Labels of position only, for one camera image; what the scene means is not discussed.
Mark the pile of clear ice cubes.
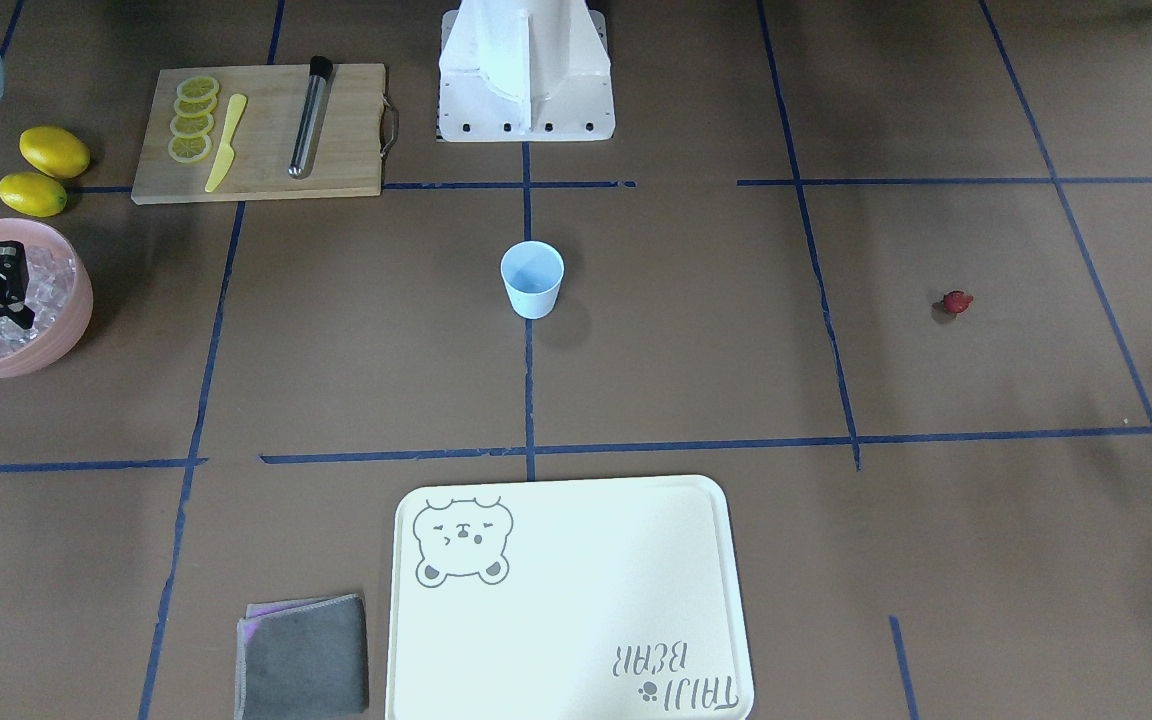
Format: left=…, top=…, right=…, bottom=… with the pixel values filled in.
left=0, top=247, right=77, bottom=361

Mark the light blue plastic cup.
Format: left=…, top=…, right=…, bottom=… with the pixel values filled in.
left=500, top=240, right=566, bottom=320

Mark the pink plastic bowl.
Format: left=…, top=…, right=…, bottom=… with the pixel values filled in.
left=0, top=218, right=93, bottom=378

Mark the yellow lemon lower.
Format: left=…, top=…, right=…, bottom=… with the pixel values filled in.
left=0, top=172, right=69, bottom=218

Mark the yellow lemon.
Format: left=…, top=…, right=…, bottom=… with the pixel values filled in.
left=0, top=172, right=69, bottom=218
left=18, top=126, right=91, bottom=181

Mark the yellow lemon upper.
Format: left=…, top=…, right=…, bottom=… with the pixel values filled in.
left=18, top=126, right=91, bottom=181

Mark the lemon slice bottom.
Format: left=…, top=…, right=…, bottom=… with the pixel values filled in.
left=166, top=135, right=212, bottom=164

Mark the lemon slice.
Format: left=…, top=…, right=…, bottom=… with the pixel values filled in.
left=169, top=111, right=215, bottom=138
left=166, top=135, right=212, bottom=164
left=173, top=94, right=218, bottom=118
left=175, top=76, right=220, bottom=103

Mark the lemon slice top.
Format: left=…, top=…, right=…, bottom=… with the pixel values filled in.
left=175, top=76, right=220, bottom=103

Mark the yellow plastic knife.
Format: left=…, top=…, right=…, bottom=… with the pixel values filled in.
left=204, top=94, right=248, bottom=194

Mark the bamboo cutting board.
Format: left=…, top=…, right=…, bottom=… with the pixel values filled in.
left=131, top=65, right=396, bottom=205

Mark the black steel muddler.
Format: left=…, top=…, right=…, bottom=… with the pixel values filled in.
left=287, top=55, right=334, bottom=179

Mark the grey folded cloth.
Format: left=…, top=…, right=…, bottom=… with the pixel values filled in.
left=233, top=594, right=369, bottom=719

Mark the cream bear serving tray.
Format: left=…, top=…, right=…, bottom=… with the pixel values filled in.
left=384, top=473, right=755, bottom=719

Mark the red strawberry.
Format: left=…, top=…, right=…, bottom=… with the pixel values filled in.
left=940, top=290, right=975, bottom=316

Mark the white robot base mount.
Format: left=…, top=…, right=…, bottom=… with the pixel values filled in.
left=435, top=1, right=616, bottom=143

